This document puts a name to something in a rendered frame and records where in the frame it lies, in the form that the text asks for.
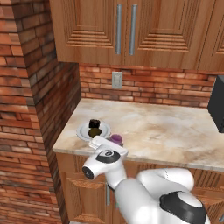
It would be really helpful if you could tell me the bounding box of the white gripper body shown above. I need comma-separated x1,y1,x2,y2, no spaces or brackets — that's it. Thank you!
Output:
88,135,130,158

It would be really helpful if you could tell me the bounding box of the dark green avocado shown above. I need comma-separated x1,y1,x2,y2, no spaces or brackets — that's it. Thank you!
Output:
87,127,102,139

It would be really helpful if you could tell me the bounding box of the purple jam jar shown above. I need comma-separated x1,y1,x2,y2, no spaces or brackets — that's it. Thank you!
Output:
108,133,124,147

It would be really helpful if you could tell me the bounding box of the dark brown bread piece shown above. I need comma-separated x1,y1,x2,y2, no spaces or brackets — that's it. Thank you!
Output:
88,118,101,130

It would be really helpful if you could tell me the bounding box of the white round plate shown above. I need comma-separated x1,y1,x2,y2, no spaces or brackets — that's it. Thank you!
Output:
75,120,112,143

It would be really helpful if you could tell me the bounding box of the black microwave oven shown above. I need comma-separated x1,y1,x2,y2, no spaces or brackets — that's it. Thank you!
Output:
206,74,224,134

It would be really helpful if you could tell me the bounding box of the grey base cabinet handle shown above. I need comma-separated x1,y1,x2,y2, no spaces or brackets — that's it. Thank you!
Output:
105,184,111,207

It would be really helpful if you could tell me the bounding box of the grey wall outlet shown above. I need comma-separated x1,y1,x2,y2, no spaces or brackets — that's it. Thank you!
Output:
111,71,124,90

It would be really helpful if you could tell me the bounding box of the wooden wall cabinet door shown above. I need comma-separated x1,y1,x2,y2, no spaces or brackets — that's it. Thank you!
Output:
124,0,217,70
197,0,224,73
48,0,127,67

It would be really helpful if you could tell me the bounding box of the grey bar cabinet handle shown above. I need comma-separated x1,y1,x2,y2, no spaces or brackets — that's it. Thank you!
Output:
115,3,123,56
129,3,138,57

